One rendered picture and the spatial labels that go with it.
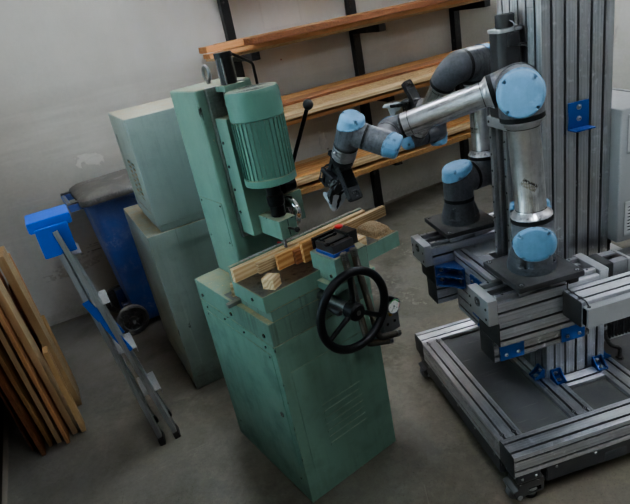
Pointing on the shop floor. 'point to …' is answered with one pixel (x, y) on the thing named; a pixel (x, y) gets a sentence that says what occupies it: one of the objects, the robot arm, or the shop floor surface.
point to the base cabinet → (306, 399)
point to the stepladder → (43, 227)
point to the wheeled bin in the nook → (116, 245)
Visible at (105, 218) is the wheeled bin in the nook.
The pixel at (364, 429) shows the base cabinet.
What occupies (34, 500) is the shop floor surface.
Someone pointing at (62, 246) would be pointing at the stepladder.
